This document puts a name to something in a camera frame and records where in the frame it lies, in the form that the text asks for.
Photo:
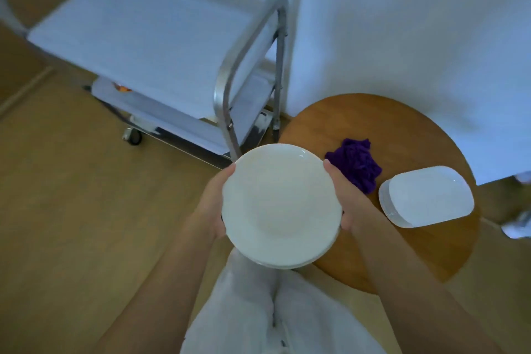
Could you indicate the person's left forearm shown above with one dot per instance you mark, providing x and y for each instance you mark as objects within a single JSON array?
[{"x": 157, "y": 291}]

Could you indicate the person's white garment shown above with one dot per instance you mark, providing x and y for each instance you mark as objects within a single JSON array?
[{"x": 240, "y": 312}]

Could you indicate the person's right forearm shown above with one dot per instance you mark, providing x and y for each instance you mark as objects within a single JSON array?
[{"x": 415, "y": 291}]

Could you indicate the person's left hand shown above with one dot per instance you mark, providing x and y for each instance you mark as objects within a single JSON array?
[{"x": 211, "y": 208}]

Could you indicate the stack of white round plates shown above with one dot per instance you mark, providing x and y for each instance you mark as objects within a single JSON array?
[{"x": 282, "y": 204}]

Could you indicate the person's right hand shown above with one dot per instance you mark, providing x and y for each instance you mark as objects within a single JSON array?
[{"x": 352, "y": 208}]

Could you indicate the stack of white rectangular plates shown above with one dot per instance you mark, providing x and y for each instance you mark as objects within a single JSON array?
[{"x": 431, "y": 196}]

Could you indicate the purple cleaning cloth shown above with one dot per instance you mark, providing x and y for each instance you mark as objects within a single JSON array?
[{"x": 356, "y": 163}]

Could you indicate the clear orange spray bottle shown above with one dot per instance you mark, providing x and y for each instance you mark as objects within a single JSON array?
[{"x": 122, "y": 87}]

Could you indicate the round wooden side table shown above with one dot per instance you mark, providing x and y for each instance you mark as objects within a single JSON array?
[{"x": 406, "y": 129}]

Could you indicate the steel three-tier cart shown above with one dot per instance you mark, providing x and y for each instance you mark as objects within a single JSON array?
[{"x": 145, "y": 42}]

